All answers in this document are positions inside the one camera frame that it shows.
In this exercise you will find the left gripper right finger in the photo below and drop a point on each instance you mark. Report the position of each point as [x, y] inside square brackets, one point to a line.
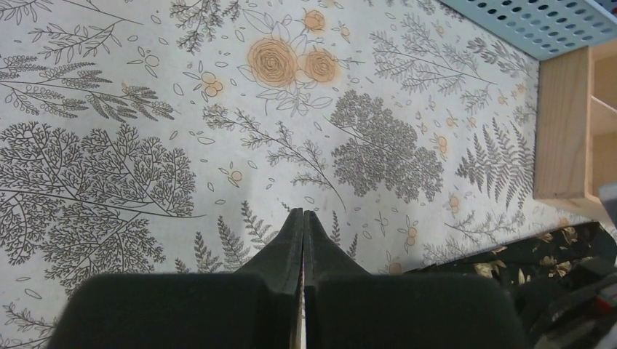
[347, 307]

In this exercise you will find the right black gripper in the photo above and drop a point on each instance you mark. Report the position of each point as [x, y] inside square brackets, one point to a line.
[577, 310]

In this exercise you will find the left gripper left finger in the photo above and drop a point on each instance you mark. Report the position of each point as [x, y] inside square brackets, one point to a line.
[256, 306]

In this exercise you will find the dark floral necktie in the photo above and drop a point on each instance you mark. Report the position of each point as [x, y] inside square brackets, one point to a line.
[552, 254]

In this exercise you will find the wooden compartment tray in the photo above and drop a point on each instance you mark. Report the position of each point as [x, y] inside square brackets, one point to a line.
[576, 130]

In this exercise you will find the floral table mat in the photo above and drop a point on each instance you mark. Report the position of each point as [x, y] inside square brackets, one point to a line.
[175, 136]

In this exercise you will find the blue plastic basket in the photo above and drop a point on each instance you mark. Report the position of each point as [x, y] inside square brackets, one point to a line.
[543, 29]

